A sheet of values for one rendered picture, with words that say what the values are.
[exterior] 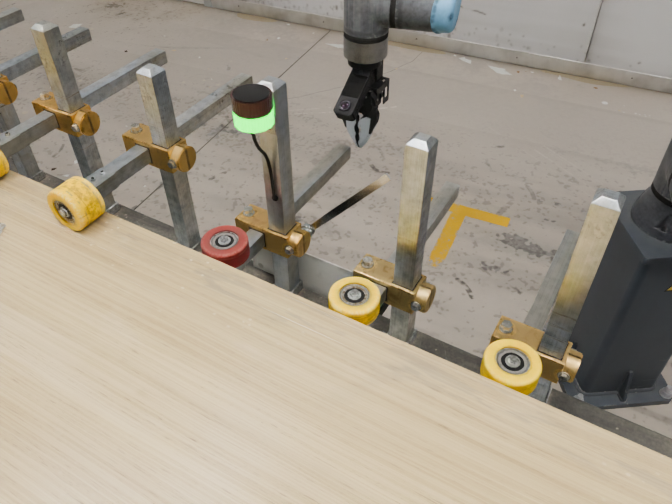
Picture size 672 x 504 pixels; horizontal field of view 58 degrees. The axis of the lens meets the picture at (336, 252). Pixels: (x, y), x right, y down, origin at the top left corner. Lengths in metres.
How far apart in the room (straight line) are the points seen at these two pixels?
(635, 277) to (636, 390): 0.51
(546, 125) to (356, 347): 2.45
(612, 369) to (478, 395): 1.14
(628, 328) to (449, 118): 1.66
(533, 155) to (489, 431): 2.24
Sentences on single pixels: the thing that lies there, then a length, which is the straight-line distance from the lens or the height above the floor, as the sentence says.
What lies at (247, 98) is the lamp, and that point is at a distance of 0.91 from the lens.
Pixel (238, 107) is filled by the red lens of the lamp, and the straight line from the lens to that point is 0.90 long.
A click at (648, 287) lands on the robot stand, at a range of 1.71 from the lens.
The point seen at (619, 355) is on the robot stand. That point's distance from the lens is 1.91.
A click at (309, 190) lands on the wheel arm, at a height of 0.86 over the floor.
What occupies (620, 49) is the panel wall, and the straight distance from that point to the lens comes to 3.65.
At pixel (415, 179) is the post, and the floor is 1.08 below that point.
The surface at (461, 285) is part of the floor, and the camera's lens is 2.25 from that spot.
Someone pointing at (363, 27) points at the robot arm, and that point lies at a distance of 1.25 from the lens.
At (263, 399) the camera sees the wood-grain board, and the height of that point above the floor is 0.90.
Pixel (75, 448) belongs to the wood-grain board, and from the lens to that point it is 0.86.
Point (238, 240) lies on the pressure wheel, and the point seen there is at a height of 0.91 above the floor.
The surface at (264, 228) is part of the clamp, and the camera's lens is 1.11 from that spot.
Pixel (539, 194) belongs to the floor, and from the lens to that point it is 2.73.
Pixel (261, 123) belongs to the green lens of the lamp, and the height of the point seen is 1.13.
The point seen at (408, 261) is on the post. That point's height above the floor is 0.92.
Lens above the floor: 1.60
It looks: 43 degrees down
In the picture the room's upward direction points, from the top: straight up
